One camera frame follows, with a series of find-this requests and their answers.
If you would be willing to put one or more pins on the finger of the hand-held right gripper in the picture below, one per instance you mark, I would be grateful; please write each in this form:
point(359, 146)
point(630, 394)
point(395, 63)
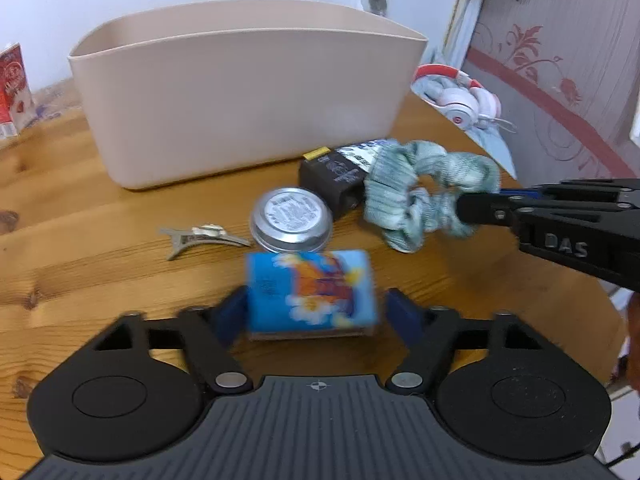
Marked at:
point(482, 209)
point(520, 192)

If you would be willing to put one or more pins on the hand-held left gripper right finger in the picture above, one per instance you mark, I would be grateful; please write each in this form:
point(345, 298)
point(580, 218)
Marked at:
point(400, 312)

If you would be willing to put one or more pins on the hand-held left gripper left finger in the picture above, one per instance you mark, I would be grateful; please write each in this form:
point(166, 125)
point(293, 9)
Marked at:
point(231, 317)

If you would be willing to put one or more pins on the blue printed tissue pack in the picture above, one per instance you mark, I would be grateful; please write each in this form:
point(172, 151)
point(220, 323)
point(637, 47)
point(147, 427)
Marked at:
point(310, 290)

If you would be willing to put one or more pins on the teal fabric scrunchie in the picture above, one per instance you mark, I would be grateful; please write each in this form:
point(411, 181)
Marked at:
point(395, 195)

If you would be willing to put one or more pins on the beige plastic storage bin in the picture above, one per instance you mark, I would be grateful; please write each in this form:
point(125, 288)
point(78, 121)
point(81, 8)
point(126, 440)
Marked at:
point(240, 105)

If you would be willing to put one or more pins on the silver metal hair clip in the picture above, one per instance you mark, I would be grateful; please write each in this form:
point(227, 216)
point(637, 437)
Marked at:
point(200, 237)

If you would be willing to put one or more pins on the pink white headphones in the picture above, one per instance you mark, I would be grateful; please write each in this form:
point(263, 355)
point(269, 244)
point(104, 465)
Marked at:
point(460, 102)

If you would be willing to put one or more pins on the round silver metal tin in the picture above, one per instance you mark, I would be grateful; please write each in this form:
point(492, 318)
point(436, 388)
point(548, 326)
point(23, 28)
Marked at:
point(291, 217)

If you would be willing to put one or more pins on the black white striped packet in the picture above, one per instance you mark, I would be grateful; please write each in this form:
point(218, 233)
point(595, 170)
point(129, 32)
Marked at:
point(362, 152)

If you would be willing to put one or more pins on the grey floral patterned panel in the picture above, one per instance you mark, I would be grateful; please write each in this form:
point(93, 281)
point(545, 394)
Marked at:
point(560, 50)

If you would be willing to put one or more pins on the small black box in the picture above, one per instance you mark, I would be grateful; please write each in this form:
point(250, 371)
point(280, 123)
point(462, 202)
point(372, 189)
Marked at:
point(330, 180)

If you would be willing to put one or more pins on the pale printed wrapper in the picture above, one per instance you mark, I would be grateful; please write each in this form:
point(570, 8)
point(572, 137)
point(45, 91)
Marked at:
point(55, 102)

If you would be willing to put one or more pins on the red white carton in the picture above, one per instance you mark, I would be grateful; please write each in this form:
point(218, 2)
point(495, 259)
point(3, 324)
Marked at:
point(12, 90)

